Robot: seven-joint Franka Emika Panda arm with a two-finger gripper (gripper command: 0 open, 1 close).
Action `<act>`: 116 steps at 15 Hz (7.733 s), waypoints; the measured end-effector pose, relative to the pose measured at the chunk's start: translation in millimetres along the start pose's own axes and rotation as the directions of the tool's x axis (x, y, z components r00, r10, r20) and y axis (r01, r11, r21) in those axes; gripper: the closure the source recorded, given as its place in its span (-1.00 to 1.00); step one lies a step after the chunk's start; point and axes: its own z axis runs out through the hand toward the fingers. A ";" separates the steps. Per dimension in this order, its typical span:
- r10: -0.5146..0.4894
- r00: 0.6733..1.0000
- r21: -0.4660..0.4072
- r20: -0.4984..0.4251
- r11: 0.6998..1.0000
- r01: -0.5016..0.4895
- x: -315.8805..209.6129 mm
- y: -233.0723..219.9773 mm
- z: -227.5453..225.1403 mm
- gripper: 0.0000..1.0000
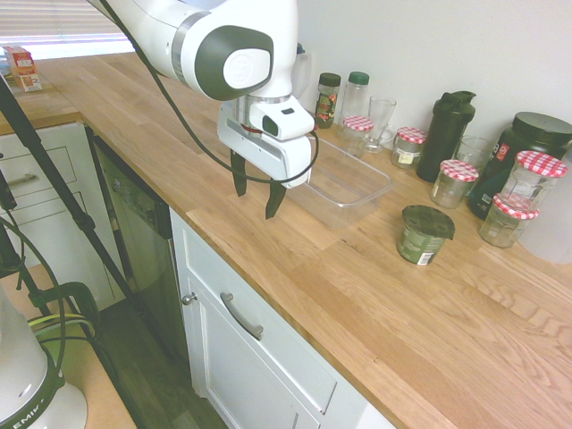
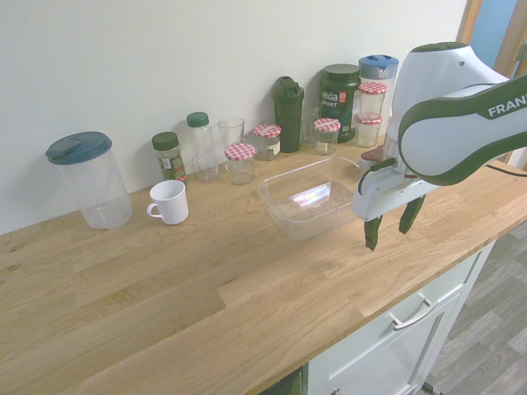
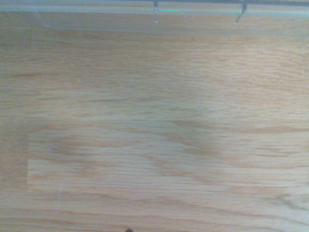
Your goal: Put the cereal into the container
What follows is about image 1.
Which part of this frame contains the black table clamp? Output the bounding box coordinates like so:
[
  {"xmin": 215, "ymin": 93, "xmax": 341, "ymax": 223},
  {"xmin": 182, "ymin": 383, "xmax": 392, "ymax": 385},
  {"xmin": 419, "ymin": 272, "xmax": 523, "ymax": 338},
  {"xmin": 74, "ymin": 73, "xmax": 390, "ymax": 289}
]
[{"xmin": 42, "ymin": 280, "xmax": 102, "ymax": 345}]

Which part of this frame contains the orange and white carton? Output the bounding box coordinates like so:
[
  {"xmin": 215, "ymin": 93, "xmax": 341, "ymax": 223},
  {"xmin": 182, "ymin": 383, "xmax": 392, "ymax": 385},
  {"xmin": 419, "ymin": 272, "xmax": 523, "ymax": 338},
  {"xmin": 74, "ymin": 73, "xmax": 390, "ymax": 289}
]
[{"xmin": 2, "ymin": 45, "xmax": 44, "ymax": 93}]

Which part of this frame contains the white cabinet drawer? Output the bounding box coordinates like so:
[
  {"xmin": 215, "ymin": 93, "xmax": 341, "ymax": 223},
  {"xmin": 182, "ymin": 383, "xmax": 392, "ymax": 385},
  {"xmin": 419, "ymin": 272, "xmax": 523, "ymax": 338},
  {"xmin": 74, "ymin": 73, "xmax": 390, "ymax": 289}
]
[{"xmin": 172, "ymin": 209, "xmax": 341, "ymax": 419}]

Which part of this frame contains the clear plastic rectangular container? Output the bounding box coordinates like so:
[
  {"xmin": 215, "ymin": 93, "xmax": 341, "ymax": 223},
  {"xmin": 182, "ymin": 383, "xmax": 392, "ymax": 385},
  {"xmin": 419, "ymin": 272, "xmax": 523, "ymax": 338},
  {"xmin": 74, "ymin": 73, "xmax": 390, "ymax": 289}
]
[{"xmin": 285, "ymin": 136, "xmax": 393, "ymax": 231}]

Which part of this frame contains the white window blind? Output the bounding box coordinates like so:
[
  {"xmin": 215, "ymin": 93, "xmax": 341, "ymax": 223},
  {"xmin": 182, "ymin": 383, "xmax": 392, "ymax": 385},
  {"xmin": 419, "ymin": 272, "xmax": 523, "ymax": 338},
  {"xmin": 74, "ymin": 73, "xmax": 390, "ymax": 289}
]
[{"xmin": 0, "ymin": 0, "xmax": 130, "ymax": 48}]

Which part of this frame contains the large black supplement tub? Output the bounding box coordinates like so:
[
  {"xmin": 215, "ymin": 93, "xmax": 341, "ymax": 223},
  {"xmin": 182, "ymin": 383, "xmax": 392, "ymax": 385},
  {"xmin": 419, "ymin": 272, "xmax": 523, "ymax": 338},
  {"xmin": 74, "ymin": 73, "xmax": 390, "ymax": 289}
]
[{"xmin": 467, "ymin": 111, "xmax": 572, "ymax": 221}]

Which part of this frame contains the yellow green cable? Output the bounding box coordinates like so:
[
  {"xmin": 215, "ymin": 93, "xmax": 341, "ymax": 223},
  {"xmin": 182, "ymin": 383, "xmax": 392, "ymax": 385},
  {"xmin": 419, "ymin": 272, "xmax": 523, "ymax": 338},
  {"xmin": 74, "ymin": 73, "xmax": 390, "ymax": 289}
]
[{"xmin": 27, "ymin": 312, "xmax": 93, "ymax": 336}]

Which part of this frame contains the clear glass mug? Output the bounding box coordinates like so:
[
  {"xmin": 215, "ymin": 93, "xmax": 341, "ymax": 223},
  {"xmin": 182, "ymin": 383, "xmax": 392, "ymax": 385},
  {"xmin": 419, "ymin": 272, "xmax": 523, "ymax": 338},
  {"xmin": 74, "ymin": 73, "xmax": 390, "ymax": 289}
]
[{"xmin": 362, "ymin": 96, "xmax": 398, "ymax": 155}]

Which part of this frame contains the dark spice jar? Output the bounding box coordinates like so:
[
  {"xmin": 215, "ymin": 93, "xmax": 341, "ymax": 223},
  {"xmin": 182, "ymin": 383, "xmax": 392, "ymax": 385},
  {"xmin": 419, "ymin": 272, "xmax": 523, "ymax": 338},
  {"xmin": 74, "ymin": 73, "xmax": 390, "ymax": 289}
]
[{"xmin": 315, "ymin": 71, "xmax": 342, "ymax": 130}]

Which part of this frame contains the clear bottle green cap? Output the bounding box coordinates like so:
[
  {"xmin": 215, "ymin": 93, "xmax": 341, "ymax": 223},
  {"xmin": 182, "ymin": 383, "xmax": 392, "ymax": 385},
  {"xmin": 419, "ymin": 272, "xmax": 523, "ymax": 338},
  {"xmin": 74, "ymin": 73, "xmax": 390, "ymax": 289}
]
[{"xmin": 337, "ymin": 71, "xmax": 371, "ymax": 135}]

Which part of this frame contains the silver drawer handle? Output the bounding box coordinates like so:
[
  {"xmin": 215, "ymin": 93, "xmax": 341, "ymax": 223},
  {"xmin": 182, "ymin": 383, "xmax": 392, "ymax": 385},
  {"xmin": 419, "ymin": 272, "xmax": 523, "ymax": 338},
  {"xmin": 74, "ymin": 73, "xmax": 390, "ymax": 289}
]
[{"xmin": 219, "ymin": 292, "xmax": 265, "ymax": 341}]

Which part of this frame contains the green jar with black lid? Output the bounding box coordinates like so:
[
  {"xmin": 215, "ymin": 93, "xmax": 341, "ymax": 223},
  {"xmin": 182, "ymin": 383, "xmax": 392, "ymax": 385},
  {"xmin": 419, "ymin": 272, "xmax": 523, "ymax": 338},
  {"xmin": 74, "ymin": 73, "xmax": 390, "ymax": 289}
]
[{"xmin": 396, "ymin": 204, "xmax": 457, "ymax": 267}]

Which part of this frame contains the white cabinet with bar handle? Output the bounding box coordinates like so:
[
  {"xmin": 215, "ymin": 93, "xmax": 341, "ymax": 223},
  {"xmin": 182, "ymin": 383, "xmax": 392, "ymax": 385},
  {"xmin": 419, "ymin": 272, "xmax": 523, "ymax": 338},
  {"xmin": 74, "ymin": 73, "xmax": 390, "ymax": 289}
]
[{"xmin": 0, "ymin": 122, "xmax": 126, "ymax": 312}]

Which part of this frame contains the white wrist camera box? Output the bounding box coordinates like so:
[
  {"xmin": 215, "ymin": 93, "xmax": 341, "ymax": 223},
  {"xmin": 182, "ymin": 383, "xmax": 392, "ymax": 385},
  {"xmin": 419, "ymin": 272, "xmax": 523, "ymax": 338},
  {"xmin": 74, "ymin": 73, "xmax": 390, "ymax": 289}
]
[{"xmin": 247, "ymin": 97, "xmax": 316, "ymax": 141}]

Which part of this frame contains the clear glass tumbler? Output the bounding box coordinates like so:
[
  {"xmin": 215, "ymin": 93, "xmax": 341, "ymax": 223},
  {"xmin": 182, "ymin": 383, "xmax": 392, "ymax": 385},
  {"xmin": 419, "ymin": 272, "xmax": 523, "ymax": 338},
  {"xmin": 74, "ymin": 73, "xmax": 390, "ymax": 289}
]
[{"xmin": 454, "ymin": 135, "xmax": 494, "ymax": 173}]

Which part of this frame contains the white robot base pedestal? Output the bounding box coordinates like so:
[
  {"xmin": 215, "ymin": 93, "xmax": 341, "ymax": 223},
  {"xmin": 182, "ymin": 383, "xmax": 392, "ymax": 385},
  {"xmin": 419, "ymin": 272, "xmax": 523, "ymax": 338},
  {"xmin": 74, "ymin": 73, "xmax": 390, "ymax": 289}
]
[{"xmin": 0, "ymin": 285, "xmax": 89, "ymax": 429}]

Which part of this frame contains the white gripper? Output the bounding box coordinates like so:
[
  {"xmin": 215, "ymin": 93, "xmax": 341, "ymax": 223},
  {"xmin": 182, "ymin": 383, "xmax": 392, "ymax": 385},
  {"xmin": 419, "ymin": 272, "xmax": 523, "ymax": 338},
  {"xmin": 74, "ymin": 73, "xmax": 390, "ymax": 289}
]
[{"xmin": 216, "ymin": 100, "xmax": 315, "ymax": 221}]

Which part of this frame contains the black tripod leg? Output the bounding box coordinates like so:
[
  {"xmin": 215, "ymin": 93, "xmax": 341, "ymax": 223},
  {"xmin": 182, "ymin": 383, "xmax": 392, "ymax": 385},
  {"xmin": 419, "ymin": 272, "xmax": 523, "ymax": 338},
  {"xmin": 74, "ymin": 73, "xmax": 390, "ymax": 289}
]
[{"xmin": 0, "ymin": 73, "xmax": 140, "ymax": 309}]

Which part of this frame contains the white cabinet door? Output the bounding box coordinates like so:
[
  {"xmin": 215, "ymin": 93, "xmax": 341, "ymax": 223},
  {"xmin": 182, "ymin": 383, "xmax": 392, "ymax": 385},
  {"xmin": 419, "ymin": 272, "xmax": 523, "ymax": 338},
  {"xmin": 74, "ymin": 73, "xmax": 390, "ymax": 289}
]
[{"xmin": 182, "ymin": 276, "xmax": 323, "ymax": 429}]

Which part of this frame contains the stainless steel dishwasher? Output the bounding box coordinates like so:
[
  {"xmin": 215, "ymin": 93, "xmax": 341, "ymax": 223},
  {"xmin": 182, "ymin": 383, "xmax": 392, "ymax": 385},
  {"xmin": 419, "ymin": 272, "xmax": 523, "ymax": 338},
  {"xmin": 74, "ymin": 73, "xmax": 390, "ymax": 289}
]
[{"xmin": 86, "ymin": 126, "xmax": 191, "ymax": 363}]

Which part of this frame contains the black shaker bottle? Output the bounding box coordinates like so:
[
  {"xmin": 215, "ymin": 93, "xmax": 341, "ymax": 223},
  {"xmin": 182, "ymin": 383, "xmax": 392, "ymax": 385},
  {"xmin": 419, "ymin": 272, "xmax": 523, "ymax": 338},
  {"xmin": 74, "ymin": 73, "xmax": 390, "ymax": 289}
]
[{"xmin": 416, "ymin": 90, "xmax": 477, "ymax": 183}]

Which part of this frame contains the glass jar red checked lid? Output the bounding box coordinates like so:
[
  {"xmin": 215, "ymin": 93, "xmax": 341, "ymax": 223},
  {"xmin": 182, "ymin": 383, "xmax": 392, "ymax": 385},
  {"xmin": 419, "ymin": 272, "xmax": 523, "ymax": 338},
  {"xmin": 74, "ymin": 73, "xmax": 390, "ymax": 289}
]
[
  {"xmin": 391, "ymin": 126, "xmax": 428, "ymax": 171},
  {"xmin": 498, "ymin": 150, "xmax": 568, "ymax": 211},
  {"xmin": 430, "ymin": 159, "xmax": 480, "ymax": 210},
  {"xmin": 477, "ymin": 193, "xmax": 540, "ymax": 249},
  {"xmin": 340, "ymin": 114, "xmax": 374, "ymax": 158}
]

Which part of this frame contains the white pitcher blue lid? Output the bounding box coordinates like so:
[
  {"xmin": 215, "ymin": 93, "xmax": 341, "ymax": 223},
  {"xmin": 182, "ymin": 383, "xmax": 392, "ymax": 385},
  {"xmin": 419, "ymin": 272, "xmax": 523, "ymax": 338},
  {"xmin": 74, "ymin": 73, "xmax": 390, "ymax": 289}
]
[{"xmin": 292, "ymin": 42, "xmax": 314, "ymax": 113}]

